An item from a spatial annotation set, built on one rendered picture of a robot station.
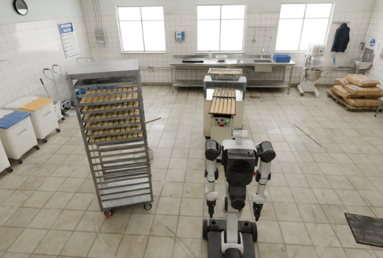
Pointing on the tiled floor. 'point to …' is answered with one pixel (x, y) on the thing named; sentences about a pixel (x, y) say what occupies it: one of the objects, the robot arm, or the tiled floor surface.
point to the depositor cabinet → (211, 114)
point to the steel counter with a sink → (260, 62)
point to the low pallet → (350, 105)
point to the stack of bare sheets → (366, 229)
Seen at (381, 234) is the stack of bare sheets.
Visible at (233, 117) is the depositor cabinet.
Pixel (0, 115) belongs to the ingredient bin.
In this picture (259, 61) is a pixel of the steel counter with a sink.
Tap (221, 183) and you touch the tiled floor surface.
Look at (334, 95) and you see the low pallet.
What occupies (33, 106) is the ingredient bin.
